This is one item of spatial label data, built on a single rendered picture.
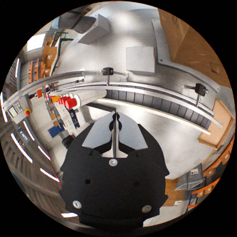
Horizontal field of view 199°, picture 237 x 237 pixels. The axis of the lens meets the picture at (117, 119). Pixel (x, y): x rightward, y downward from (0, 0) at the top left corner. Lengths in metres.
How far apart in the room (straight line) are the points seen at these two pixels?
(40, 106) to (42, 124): 1.77
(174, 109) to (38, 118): 8.26
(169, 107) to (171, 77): 0.13
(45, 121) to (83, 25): 7.99
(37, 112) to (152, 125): 8.13
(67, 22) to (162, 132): 0.79
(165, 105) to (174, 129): 0.16
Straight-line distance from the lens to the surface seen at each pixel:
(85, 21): 0.54
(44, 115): 8.06
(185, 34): 0.17
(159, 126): 0.39
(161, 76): 0.33
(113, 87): 0.24
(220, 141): 0.74
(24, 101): 0.55
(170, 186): 3.30
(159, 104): 0.29
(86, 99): 0.28
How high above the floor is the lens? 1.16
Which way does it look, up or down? 47 degrees down
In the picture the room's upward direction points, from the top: 132 degrees counter-clockwise
